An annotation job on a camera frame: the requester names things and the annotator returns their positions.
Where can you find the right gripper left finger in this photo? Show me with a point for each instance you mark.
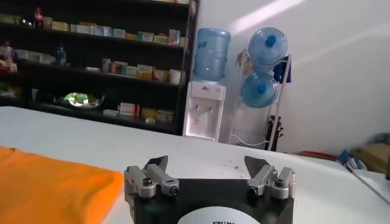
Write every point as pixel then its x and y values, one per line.
pixel 152 179

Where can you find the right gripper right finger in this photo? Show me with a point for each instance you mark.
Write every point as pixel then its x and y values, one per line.
pixel 268 179

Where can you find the orange t-shirt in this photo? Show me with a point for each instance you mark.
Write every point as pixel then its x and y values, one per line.
pixel 55 188

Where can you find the pile of grey-blue clothes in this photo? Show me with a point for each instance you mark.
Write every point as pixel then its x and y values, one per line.
pixel 381 138

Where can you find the scattered dark crumbs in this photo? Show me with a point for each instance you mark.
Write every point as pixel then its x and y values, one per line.
pixel 235 166

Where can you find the green yellow medicine box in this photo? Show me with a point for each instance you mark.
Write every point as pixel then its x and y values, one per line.
pixel 148 113

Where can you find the white metal jug rack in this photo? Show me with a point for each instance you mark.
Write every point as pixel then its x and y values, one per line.
pixel 278 112

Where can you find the red white flat box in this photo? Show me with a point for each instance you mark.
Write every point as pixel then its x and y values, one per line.
pixel 129 110

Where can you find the blue white bag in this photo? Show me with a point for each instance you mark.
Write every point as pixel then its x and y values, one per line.
pixel 350 159

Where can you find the white water dispenser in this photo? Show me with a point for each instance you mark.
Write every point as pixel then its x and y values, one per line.
pixel 204 112

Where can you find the orange white medicine box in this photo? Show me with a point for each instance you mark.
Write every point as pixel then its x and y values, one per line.
pixel 161 75

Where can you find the white paper cup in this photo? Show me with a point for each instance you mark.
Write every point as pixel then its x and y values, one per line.
pixel 175 77

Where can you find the closed cardboard box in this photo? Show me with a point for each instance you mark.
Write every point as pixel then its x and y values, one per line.
pixel 371 155

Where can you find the glass bowl with green packets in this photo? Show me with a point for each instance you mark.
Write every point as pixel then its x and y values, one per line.
pixel 80 100

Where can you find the yellow white medicine box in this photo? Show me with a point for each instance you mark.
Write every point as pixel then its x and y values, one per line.
pixel 144 72
pixel 60 25

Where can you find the teal white medicine box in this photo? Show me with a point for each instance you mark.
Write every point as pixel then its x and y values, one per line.
pixel 131 71

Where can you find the black shelving unit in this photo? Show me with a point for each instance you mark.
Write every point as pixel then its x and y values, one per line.
pixel 91 82

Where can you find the red white medicine box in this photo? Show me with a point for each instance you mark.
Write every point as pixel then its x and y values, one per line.
pixel 119 67

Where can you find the white pink medicine box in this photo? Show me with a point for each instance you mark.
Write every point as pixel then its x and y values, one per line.
pixel 106 65

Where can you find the small white flat box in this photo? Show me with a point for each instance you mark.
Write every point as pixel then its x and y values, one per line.
pixel 93 69

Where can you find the tall pink box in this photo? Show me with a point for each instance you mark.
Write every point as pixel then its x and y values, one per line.
pixel 174 37

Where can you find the blue plastic bottle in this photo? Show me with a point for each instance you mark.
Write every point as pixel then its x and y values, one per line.
pixel 61 54

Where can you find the blue white medicine box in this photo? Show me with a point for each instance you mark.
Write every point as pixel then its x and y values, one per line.
pixel 102 31

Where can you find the plain white medicine box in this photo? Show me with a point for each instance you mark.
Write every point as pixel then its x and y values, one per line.
pixel 83 29

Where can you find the pink plastic bottle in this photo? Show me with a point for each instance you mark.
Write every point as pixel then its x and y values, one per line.
pixel 7 51

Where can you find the cola bottle red cap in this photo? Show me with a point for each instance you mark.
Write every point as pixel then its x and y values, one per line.
pixel 38 18

